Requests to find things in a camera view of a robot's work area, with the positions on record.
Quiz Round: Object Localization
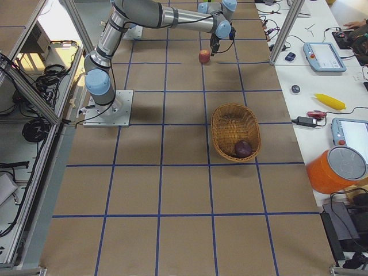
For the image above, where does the dark red apple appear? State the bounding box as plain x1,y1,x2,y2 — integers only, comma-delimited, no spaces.
235,140,252,158

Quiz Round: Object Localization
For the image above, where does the blue teach pendant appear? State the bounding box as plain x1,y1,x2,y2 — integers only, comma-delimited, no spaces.
331,118,367,153
303,43,346,72

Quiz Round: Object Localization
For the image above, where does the red yellow apple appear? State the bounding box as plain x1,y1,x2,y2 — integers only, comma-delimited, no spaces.
198,49,210,64

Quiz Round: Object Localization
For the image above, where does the round grey puck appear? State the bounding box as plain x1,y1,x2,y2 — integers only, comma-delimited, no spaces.
291,85,301,94

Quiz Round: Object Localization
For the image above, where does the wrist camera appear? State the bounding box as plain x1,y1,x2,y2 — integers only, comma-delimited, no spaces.
229,27,236,41

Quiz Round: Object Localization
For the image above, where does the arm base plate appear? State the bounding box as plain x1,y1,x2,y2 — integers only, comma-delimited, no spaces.
122,25,143,40
83,90,133,127

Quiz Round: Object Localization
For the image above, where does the right frame post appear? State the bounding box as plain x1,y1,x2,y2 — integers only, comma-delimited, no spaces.
269,0,305,66

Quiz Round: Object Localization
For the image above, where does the yellow toy corn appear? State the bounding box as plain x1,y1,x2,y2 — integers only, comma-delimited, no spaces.
314,93,346,110

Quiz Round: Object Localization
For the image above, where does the orange round object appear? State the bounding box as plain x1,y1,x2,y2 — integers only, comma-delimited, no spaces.
306,146,367,194

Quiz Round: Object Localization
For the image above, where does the wicker basket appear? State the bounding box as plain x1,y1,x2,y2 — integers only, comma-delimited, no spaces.
211,103,261,163

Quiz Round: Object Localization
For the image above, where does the dark checkered pouch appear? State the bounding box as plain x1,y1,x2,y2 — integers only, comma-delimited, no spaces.
285,52,296,62

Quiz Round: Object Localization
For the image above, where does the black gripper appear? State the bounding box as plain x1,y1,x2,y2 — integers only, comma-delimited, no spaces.
210,33,220,56

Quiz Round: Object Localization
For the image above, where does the red small tool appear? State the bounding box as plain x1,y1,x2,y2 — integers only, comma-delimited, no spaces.
307,110,327,121

